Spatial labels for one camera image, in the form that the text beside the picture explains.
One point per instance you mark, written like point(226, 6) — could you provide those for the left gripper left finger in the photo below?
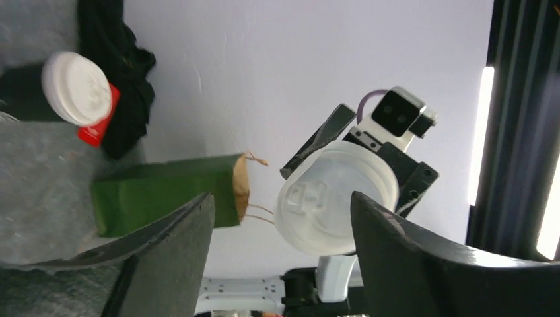
point(154, 271)

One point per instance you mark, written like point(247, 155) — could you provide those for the green box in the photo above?
point(134, 198)

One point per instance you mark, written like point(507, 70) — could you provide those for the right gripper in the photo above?
point(413, 178)

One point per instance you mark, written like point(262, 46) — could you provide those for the brown paper bag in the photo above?
point(241, 186)

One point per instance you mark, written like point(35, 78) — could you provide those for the black paper coffee cup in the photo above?
point(22, 97)

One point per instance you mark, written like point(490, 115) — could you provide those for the white cup lid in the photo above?
point(313, 209)
point(76, 88)

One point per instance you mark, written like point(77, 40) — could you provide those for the red tag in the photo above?
point(94, 134)

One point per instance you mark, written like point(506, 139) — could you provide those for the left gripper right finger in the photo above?
point(408, 270)

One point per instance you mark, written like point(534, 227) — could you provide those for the black cloth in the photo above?
point(106, 39)

